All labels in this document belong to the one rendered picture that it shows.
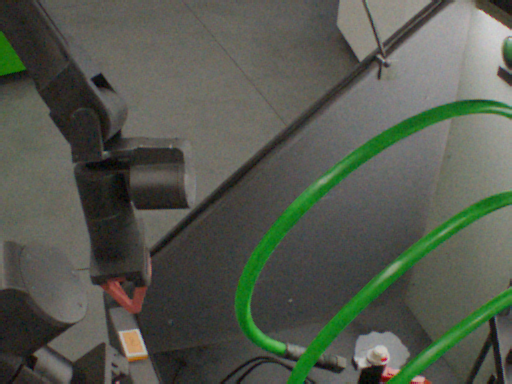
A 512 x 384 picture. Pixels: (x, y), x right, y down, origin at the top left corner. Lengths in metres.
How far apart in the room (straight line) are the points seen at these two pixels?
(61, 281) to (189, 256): 0.59
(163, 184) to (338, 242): 0.46
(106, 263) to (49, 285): 0.35
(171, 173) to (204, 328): 0.46
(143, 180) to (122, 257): 0.10
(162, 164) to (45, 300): 0.33
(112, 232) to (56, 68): 0.19
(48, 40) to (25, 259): 0.34
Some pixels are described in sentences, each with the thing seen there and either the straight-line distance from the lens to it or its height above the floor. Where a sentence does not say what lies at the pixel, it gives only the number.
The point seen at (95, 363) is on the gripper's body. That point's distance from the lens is 0.49.
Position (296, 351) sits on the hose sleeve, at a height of 1.15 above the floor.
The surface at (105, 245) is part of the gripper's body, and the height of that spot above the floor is 1.19.
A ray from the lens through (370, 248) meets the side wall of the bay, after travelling 1.13.
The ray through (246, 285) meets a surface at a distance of 0.61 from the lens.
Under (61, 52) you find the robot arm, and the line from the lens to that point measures 0.69.
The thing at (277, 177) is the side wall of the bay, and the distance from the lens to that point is 0.96.
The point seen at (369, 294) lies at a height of 1.30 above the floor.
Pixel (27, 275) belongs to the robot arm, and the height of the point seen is 1.40.
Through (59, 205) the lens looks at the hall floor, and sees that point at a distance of 2.87.
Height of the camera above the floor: 1.66
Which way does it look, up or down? 34 degrees down
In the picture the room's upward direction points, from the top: 6 degrees clockwise
